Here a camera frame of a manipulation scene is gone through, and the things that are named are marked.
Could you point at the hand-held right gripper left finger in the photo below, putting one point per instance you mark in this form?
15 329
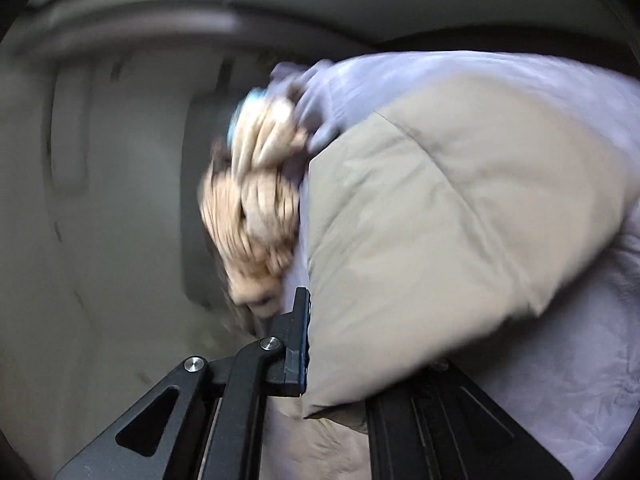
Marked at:
299 371

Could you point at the cream knit sweater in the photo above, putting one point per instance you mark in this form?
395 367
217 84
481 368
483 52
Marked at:
260 210

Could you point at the beige puffy jacket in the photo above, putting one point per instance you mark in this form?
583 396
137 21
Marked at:
425 235

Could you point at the light blue cloth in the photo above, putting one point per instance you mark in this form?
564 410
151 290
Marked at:
240 110

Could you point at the lavender plush blanket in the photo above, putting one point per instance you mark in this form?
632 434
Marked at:
575 385

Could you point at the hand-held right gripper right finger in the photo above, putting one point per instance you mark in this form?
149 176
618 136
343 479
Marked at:
425 427

